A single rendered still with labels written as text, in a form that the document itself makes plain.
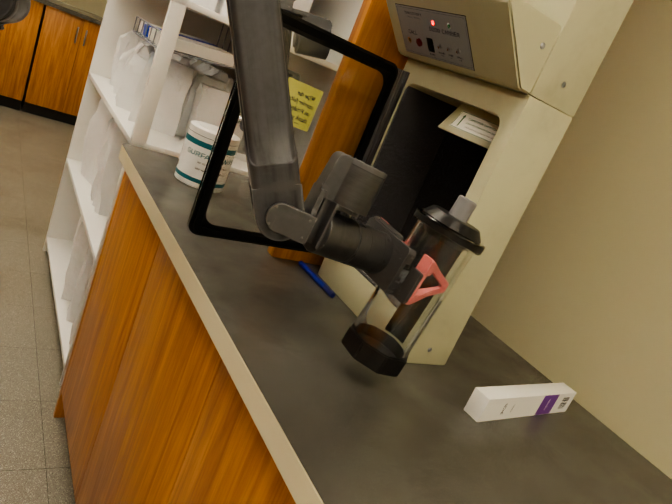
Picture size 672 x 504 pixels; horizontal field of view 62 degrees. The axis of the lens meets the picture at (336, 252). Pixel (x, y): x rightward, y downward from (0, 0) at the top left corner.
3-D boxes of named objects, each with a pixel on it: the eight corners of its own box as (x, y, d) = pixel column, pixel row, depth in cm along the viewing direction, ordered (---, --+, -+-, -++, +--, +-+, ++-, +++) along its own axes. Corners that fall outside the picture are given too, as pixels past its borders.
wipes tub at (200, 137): (213, 180, 157) (231, 129, 153) (228, 197, 147) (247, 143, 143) (168, 168, 150) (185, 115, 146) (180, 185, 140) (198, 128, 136)
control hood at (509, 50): (407, 57, 107) (429, 4, 104) (531, 95, 82) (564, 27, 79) (360, 34, 100) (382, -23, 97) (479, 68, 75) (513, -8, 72)
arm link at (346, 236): (290, 239, 70) (310, 257, 66) (314, 190, 69) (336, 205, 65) (331, 254, 75) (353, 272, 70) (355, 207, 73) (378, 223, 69)
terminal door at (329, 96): (322, 254, 116) (401, 66, 105) (185, 233, 97) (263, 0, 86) (320, 253, 117) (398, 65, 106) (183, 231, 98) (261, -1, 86)
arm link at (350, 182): (255, 210, 71) (260, 226, 63) (294, 127, 70) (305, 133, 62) (336, 246, 75) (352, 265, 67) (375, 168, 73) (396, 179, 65)
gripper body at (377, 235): (380, 219, 79) (340, 202, 74) (420, 253, 71) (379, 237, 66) (357, 258, 80) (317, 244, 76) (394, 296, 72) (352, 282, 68)
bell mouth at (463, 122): (482, 145, 113) (495, 119, 111) (548, 174, 99) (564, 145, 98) (419, 119, 103) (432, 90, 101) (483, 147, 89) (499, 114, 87)
